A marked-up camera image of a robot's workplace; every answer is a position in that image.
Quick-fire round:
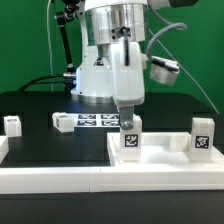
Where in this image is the marker sheet with tags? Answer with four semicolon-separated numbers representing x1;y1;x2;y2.
70;113;119;127

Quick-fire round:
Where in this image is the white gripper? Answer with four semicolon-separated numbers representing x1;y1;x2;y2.
109;42;145;130

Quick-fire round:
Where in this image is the white thin cable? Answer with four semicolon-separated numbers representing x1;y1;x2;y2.
46;0;55;92

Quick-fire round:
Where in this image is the white U-shaped fence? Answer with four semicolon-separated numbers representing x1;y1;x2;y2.
0;134;224;195

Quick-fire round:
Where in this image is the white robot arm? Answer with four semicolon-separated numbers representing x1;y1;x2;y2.
71;0;198;130

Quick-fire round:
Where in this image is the white square table top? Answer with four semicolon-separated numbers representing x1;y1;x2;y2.
107;132;224;166

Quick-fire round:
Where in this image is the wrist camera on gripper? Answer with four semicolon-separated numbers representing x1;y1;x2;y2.
150;56;180;86

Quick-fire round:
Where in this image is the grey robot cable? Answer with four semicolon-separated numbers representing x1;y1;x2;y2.
145;0;220;114

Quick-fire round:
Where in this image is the black cable bundle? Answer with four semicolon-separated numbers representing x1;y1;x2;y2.
18;73;74;92

